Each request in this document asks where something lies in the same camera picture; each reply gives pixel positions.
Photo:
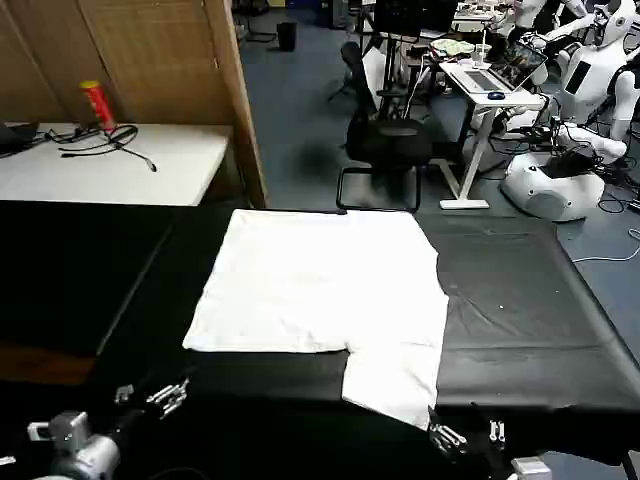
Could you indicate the black trash bin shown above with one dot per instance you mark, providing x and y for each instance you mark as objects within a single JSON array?
[{"x": 286, "y": 36}]

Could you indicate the white printed t-shirt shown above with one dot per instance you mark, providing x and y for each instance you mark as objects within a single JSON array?
[{"x": 310, "y": 280}]

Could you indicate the black monitor on stand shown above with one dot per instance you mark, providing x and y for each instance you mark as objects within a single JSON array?
[{"x": 410, "y": 15}]

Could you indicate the white side table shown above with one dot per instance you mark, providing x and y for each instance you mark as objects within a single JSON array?
[{"x": 110, "y": 170}]

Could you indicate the folded cloth pile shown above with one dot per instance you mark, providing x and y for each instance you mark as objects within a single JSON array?
[{"x": 450, "y": 46}]

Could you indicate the white standing desk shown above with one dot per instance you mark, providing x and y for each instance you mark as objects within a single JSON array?
[{"x": 475, "y": 100}]

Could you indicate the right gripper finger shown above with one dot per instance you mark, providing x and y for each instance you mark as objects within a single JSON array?
[
  {"x": 447, "y": 439},
  {"x": 497, "y": 430}
]

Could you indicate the black laptop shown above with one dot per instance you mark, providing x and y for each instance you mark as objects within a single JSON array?
[{"x": 15, "y": 136}]

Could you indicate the white humanoid robot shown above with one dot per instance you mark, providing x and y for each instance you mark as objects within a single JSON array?
[{"x": 585, "y": 85}]

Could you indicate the black table cloth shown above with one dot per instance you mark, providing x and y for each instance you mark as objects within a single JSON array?
[
  {"x": 65, "y": 270},
  {"x": 510, "y": 320}
]

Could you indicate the white drink cup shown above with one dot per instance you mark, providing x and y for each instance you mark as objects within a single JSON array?
[{"x": 482, "y": 55}]

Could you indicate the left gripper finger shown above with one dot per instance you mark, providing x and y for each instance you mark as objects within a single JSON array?
[
  {"x": 124, "y": 393},
  {"x": 167, "y": 396}
]

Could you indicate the red snack can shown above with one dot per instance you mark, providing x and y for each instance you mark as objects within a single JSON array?
[{"x": 98, "y": 106}]

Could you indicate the blue computer mouse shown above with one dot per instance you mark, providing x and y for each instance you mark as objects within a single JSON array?
[{"x": 495, "y": 95}]

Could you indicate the wooden partition screen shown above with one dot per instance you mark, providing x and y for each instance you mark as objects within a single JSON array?
[{"x": 160, "y": 60}]

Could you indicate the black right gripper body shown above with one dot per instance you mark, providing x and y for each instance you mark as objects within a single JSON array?
[{"x": 490, "y": 457}]

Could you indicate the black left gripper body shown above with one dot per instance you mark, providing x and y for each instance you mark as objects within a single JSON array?
[{"x": 131, "y": 420}]

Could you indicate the brown wooden board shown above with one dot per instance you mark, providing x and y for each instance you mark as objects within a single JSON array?
[{"x": 40, "y": 365}]

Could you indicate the silver open laptop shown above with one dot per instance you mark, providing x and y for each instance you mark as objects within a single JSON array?
[{"x": 515, "y": 62}]

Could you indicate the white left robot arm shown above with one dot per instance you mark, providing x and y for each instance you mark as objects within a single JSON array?
[{"x": 82, "y": 450}]

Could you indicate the black office chair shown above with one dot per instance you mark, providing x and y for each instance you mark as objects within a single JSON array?
[{"x": 387, "y": 140}]

